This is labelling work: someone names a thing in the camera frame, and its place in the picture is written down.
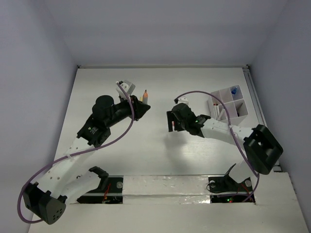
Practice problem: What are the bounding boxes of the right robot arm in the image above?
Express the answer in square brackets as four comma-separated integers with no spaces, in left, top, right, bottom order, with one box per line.
[167,103,283,190]

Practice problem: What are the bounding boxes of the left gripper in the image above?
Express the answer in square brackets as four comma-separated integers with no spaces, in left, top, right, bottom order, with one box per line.
[105,94,150,128]

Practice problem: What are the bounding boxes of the purple cable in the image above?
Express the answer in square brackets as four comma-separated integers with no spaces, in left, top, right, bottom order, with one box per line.
[17,83,135,223]
[174,91,260,203]

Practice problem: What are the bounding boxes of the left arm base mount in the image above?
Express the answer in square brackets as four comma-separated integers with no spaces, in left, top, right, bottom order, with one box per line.
[77,166,124,204]

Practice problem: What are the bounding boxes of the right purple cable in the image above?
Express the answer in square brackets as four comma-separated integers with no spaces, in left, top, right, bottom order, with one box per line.
[174,91,260,203]

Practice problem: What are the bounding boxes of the clear tube orange tip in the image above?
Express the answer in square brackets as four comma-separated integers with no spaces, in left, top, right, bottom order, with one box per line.
[142,89,148,104]

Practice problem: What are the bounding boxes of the black scissors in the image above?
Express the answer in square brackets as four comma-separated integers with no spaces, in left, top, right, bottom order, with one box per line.
[236,102,243,117]

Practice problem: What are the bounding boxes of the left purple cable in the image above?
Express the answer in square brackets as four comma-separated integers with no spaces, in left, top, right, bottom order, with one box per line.
[17,83,135,223]

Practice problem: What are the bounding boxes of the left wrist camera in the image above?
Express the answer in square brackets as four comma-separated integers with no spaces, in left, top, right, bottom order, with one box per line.
[116,80,136,99]

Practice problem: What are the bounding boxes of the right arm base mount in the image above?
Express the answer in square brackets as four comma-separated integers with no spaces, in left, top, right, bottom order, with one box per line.
[206,164,253,203]

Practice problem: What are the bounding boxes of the blue glue bottle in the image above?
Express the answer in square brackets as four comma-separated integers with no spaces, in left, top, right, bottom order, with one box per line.
[230,86,238,95]

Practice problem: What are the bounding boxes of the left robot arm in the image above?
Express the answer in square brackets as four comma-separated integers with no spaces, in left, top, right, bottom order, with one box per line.
[17,95,151,225]

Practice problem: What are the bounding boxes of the white compartment organizer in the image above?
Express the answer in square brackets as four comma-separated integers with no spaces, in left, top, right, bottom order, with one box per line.
[207,85,248,125]

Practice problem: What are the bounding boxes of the blue cap white marker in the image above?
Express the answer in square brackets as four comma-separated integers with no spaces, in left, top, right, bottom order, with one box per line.
[217,108,226,121]

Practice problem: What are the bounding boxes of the red cap white marker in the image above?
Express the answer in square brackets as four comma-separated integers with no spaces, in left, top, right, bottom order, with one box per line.
[213,103,219,119]

